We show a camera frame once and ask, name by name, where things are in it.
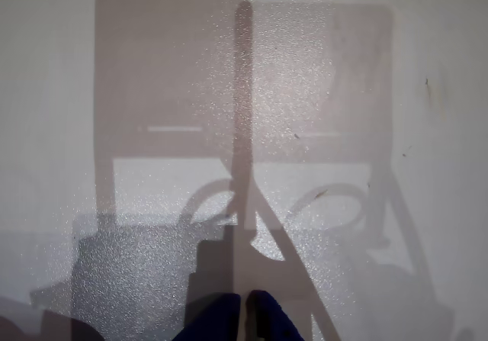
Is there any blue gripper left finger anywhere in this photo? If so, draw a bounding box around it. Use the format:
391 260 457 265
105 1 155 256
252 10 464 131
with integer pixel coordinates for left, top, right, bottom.
182 293 242 341

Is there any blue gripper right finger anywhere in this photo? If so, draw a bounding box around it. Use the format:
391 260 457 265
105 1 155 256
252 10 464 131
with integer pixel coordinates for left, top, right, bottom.
246 289 306 341

